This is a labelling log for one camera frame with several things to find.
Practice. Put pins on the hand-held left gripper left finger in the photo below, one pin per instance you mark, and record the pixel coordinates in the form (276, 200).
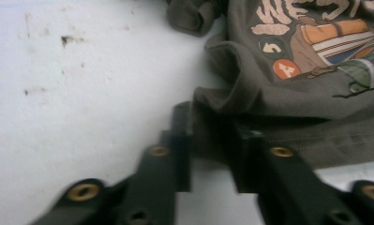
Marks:
(158, 181)

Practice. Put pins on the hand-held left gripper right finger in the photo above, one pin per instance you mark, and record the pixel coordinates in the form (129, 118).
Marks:
(284, 181)

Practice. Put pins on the grey-brown printed t-shirt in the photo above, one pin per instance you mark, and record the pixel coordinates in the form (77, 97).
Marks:
(269, 100)

